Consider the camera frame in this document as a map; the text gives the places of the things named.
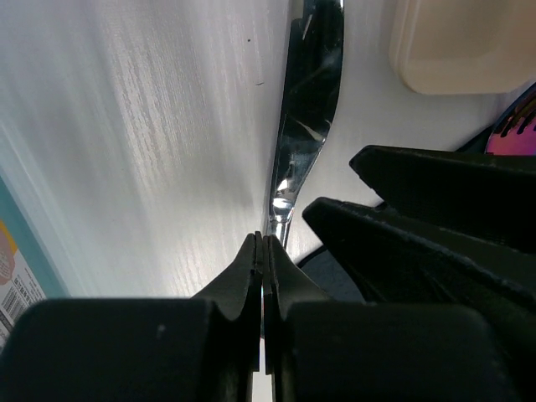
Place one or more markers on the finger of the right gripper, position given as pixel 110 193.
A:
pixel 392 258
pixel 484 196

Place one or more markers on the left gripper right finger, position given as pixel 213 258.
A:
pixel 318 349

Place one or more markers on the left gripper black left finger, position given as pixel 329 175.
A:
pixel 202 348

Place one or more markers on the iridescent fork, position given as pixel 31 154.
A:
pixel 514 132

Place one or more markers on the black paper napkin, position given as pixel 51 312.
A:
pixel 323 268

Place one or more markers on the beige cutlery case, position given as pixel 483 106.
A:
pixel 463 47

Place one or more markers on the teal plastic basin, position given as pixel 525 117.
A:
pixel 28 274

